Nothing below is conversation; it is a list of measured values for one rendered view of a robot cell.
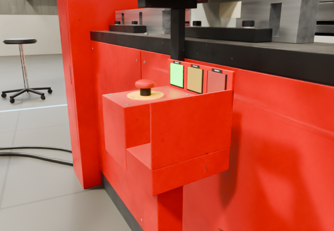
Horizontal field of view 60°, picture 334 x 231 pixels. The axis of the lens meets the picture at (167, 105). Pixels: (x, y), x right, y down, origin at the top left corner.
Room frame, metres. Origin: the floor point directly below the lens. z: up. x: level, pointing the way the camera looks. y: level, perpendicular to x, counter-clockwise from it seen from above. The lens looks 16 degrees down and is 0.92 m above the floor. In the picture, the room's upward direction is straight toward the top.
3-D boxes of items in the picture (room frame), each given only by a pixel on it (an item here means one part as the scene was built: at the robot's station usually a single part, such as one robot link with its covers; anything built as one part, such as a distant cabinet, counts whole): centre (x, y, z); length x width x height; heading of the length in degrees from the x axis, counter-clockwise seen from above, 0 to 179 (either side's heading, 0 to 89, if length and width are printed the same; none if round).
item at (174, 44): (0.74, 0.00, 0.88); 0.14 x 0.04 x 0.22; 120
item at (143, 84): (0.55, 0.04, 0.79); 0.04 x 0.04 x 0.04
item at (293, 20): (0.79, -0.19, 0.92); 0.39 x 0.06 x 0.10; 30
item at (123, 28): (1.33, 0.18, 0.89); 0.30 x 0.05 x 0.03; 30
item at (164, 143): (0.51, 0.01, 0.75); 0.20 x 0.16 x 0.18; 32
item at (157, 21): (1.31, 0.11, 0.92); 0.50 x 0.06 x 0.10; 30
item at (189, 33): (0.77, -0.14, 0.89); 0.30 x 0.05 x 0.03; 30
